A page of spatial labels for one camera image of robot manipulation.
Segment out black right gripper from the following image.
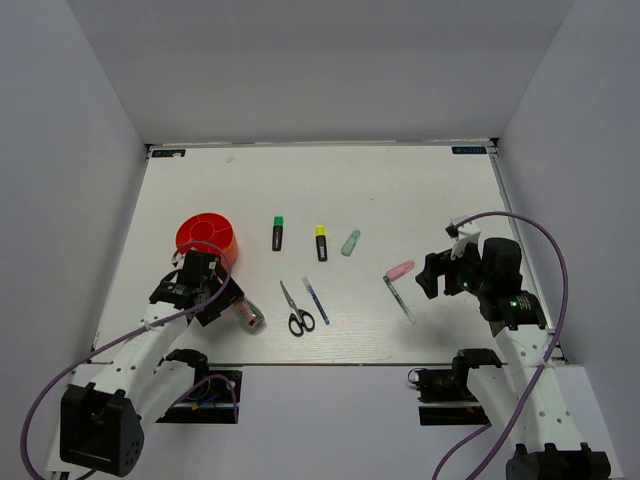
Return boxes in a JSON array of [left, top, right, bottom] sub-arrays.
[[415, 239, 492, 298]]

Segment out green ink pen refill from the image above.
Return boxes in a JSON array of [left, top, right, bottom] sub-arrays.
[[383, 275, 416, 324]]

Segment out pink glue stick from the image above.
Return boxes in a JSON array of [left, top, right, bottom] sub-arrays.
[[235, 298, 265, 331]]

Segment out blue ink pen refill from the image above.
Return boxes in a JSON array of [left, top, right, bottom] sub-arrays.
[[302, 276, 330, 325]]

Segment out yellow cap black highlighter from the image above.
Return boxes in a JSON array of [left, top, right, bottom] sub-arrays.
[[315, 225, 328, 262]]

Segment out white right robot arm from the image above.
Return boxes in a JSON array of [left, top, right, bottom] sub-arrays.
[[409, 238, 612, 479]]

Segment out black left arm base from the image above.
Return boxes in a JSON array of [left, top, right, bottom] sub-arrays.
[[157, 349, 243, 425]]

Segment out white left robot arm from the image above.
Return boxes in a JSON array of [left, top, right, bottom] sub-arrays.
[[59, 250, 244, 477]]

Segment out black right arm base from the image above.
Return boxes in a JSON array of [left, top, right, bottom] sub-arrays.
[[407, 368, 490, 426]]

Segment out pink translucent stapler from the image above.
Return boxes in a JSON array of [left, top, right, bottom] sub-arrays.
[[385, 260, 415, 282]]

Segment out orange round organizer container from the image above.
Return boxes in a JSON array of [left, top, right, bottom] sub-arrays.
[[175, 212, 238, 266]]

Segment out green translucent stapler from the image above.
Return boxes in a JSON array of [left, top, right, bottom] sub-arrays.
[[341, 229, 361, 257]]

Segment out blue label sticker right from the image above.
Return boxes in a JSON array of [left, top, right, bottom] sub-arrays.
[[451, 146, 487, 155]]

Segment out blue label sticker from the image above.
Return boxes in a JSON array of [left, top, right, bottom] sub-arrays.
[[151, 149, 186, 158], [451, 146, 487, 155]]

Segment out blue label sticker left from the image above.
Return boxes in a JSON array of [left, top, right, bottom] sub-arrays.
[[151, 149, 186, 158]]

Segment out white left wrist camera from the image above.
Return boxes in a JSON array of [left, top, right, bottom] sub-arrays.
[[171, 249, 185, 268]]

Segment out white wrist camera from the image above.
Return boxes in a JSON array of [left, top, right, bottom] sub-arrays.
[[445, 216, 481, 260], [171, 249, 185, 268]]

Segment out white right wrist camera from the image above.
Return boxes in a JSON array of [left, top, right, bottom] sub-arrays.
[[445, 216, 481, 260]]

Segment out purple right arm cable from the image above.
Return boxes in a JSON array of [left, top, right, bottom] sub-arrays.
[[432, 210, 570, 480]]

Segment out black handled scissors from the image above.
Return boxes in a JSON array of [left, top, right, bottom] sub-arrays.
[[280, 281, 316, 338]]

